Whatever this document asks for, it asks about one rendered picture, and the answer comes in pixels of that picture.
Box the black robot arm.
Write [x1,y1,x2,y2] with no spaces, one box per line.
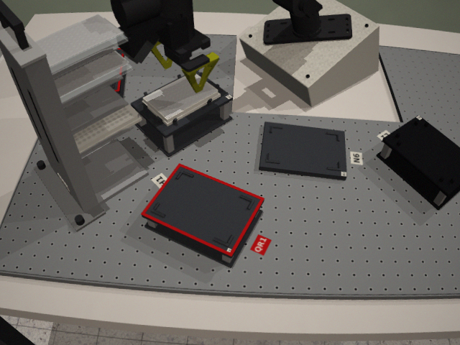
[111,0,352,64]

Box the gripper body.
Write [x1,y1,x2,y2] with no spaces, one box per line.
[160,8,211,72]

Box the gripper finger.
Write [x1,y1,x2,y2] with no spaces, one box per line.
[181,52,219,93]
[151,42,173,69]

